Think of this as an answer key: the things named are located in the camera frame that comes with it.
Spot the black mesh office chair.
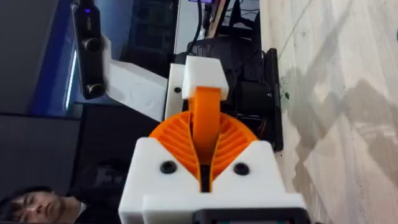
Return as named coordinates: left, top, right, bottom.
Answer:
left=174, top=34, right=266, bottom=82

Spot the black upright wrist plate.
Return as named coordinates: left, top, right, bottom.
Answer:
left=262, top=47, right=284, bottom=152

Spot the blue lit monitor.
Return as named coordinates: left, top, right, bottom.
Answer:
left=28, top=0, right=79, bottom=118

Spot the black cable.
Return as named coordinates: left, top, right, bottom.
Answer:
left=185, top=0, right=204, bottom=54

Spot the person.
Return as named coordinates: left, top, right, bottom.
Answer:
left=0, top=185, right=91, bottom=224

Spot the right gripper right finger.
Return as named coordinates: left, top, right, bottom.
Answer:
left=210, top=111, right=287, bottom=194

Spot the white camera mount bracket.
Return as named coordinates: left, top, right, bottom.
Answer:
left=101, top=34, right=169, bottom=123

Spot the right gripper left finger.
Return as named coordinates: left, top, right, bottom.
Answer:
left=118, top=110, right=203, bottom=224

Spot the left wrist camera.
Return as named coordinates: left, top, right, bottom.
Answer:
left=70, top=0, right=107, bottom=101

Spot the wooden stick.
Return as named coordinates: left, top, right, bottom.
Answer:
left=206, top=0, right=227, bottom=39

